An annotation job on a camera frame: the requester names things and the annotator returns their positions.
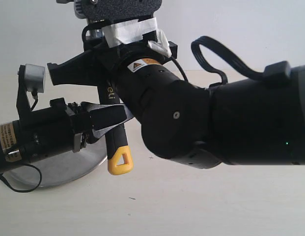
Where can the round stainless steel plate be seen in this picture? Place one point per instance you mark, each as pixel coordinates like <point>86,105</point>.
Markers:
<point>61,169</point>

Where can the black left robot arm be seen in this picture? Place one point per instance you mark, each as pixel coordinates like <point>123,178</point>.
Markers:
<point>32,138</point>

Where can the black yellow claw hammer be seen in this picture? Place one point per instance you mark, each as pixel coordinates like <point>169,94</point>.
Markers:
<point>118,151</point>

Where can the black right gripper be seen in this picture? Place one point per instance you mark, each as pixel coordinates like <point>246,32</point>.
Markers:
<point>85,69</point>

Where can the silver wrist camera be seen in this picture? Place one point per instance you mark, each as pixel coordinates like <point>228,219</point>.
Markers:
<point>114,9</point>
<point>33,78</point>

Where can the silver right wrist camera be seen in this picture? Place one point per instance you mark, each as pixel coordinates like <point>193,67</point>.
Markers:
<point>114,9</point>

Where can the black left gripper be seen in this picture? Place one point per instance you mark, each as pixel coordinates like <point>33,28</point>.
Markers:
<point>79,120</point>

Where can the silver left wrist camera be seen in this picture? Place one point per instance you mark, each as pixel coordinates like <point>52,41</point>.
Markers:
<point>33,78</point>

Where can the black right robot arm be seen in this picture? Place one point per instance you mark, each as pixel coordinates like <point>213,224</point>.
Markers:
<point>248,118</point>

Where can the white tape on mount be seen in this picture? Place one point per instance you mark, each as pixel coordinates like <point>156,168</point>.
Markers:
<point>133,31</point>

